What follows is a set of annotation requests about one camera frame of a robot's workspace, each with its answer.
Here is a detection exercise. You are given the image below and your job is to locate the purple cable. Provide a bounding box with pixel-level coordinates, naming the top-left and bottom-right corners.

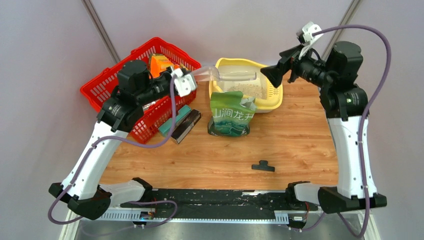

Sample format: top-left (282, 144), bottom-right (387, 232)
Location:
top-left (286, 24), bottom-right (392, 239)
top-left (47, 74), bottom-right (180, 229)

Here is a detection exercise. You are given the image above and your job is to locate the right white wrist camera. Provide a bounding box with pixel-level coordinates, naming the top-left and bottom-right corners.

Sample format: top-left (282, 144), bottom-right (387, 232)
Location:
top-left (296, 21), bottom-right (323, 60)

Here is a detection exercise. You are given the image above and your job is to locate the green litter bag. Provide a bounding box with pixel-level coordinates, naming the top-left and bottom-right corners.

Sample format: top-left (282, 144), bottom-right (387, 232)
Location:
top-left (207, 91), bottom-right (257, 137)

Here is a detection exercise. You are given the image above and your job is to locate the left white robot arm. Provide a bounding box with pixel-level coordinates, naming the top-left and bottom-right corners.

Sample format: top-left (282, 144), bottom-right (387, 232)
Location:
top-left (48, 60), bottom-right (197, 220)

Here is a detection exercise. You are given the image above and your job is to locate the red plastic basket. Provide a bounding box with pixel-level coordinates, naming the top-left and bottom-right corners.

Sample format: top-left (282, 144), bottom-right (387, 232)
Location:
top-left (80, 37), bottom-right (201, 144)

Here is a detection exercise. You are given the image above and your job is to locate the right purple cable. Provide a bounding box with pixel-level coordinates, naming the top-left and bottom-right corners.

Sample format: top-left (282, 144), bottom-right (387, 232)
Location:
top-left (286, 24), bottom-right (392, 239)

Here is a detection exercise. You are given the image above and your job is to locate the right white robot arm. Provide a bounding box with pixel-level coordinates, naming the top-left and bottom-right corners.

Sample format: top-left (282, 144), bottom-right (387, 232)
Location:
top-left (260, 41), bottom-right (387, 214)

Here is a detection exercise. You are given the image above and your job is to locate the aluminium frame rail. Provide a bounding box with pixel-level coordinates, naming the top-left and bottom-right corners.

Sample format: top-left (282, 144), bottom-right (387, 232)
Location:
top-left (59, 187), bottom-right (382, 240)

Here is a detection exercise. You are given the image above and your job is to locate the teal box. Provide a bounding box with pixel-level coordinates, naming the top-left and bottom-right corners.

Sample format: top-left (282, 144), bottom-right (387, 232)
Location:
top-left (157, 105), bottom-right (192, 138)

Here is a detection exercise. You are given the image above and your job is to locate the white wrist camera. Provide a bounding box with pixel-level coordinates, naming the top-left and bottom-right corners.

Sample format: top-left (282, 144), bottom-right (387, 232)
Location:
top-left (296, 21), bottom-right (323, 60)
top-left (171, 68), bottom-right (198, 97)

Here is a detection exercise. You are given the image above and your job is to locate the clear plastic scoop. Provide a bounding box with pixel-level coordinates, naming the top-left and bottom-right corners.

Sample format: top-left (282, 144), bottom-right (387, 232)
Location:
top-left (190, 65), bottom-right (257, 82)

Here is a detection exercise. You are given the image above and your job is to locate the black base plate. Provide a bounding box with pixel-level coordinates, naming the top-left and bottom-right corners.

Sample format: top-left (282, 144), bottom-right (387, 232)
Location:
top-left (119, 188), bottom-right (319, 221)

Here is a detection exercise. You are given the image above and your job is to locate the orange sponge stack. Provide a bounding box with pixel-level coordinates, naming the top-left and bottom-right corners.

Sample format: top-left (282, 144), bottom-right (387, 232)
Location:
top-left (147, 53), bottom-right (177, 78)

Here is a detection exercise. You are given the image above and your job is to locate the black bag clip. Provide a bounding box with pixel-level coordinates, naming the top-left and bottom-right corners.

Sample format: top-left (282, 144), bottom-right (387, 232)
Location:
top-left (251, 160), bottom-right (275, 172)

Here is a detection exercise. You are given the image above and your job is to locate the yellow litter box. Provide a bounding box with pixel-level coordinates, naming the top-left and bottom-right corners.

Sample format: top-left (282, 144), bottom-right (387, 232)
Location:
top-left (208, 57), bottom-right (283, 113)

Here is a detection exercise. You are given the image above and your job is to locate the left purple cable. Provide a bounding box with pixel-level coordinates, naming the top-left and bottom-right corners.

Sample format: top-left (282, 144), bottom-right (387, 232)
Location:
top-left (47, 74), bottom-right (180, 229)

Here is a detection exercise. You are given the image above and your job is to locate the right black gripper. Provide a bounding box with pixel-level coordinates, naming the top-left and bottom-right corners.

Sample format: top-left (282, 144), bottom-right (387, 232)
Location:
top-left (260, 41), bottom-right (334, 88)

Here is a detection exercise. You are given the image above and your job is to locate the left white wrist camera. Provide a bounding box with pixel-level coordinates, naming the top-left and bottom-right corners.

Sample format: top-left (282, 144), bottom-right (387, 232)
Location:
top-left (171, 68), bottom-right (198, 97)

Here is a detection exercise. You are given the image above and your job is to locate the dark brown box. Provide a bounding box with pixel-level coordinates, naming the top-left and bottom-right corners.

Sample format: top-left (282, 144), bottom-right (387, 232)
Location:
top-left (171, 109), bottom-right (202, 144)

